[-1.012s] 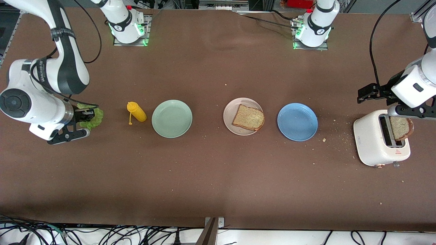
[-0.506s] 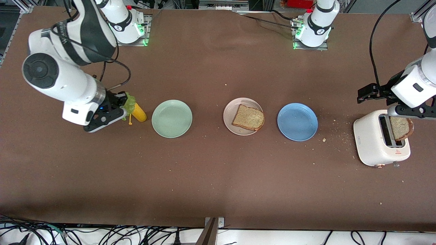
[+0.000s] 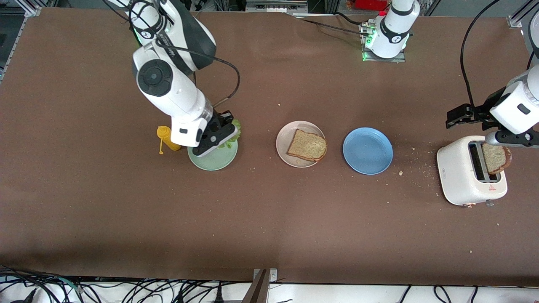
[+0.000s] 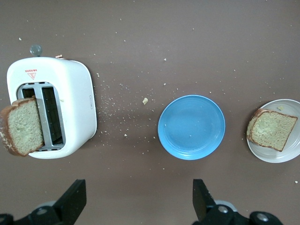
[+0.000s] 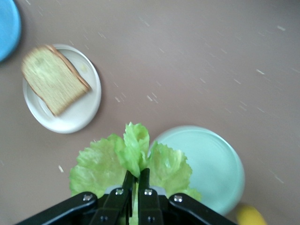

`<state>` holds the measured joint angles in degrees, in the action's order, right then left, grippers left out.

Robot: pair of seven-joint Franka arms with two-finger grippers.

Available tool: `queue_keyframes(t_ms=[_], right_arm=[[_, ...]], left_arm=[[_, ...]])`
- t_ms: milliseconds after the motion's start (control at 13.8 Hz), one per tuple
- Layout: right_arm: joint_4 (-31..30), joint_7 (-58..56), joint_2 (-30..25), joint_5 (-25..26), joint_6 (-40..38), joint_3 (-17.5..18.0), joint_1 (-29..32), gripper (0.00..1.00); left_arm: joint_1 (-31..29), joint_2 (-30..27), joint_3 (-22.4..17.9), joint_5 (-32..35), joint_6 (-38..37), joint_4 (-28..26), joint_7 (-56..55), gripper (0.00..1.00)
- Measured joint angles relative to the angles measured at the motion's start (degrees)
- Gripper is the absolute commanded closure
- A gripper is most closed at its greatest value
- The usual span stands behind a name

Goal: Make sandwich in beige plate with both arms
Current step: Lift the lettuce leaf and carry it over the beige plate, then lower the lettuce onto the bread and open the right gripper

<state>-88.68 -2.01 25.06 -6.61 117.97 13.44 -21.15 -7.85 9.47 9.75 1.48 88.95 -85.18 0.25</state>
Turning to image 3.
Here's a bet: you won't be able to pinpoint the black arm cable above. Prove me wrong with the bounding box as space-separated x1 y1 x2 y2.
107 0 241 108
460 0 504 109

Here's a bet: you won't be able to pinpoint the green lettuce leaf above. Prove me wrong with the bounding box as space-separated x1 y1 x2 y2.
218 119 242 149

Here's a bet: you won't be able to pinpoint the blue plate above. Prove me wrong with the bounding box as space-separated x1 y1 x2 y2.
342 127 394 175

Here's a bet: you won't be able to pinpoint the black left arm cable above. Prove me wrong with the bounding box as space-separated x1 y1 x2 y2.
460 0 504 109

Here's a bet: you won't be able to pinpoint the metal table edge bracket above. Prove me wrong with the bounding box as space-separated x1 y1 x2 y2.
242 268 278 303

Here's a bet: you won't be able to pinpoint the red background object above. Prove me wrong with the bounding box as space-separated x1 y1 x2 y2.
346 0 389 11

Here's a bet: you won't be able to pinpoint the mint green plate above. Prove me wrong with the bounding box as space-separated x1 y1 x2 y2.
187 138 239 171

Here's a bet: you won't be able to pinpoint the aluminium table side rail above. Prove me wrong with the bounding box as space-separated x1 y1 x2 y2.
0 0 41 82

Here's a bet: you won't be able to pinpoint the grey metal background device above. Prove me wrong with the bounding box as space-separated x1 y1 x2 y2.
245 0 309 13

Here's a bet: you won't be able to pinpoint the yellow squeeze bottle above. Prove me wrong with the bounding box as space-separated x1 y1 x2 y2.
157 125 182 155

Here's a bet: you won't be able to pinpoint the white toaster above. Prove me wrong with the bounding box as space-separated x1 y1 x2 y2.
437 135 508 207

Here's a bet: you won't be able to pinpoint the aluminium corner profile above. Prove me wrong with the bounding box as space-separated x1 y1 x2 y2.
507 0 539 28

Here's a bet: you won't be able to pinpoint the beige plate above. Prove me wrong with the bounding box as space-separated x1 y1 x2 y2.
276 120 327 168

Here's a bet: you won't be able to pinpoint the brown bread slice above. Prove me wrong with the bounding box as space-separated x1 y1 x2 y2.
481 144 513 175
287 129 328 163

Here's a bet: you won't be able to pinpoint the black cable on table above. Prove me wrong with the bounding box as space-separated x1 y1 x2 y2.
291 12 368 37

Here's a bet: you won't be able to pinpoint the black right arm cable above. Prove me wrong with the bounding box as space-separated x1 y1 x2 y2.
107 0 241 108

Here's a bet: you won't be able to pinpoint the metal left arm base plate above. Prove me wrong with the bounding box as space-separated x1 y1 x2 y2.
361 22 406 63

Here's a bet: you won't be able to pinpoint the tangled black floor cables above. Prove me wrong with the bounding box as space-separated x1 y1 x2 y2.
0 264 253 303

